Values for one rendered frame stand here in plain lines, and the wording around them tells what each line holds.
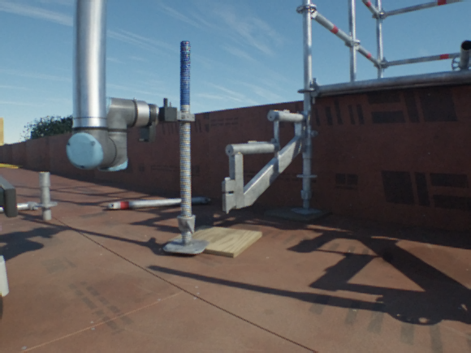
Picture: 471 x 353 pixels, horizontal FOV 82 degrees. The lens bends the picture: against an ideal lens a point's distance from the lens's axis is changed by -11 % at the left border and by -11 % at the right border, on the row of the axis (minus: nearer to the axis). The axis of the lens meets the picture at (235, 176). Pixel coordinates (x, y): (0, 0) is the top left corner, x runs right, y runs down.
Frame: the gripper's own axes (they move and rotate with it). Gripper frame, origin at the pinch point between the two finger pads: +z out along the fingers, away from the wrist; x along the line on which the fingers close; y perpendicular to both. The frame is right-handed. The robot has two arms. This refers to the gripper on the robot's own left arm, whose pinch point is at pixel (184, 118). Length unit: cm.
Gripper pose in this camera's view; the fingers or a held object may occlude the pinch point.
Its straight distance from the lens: 112.4
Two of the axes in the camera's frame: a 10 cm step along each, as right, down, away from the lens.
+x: -7.4, -0.6, 6.7
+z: 6.7, -0.6, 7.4
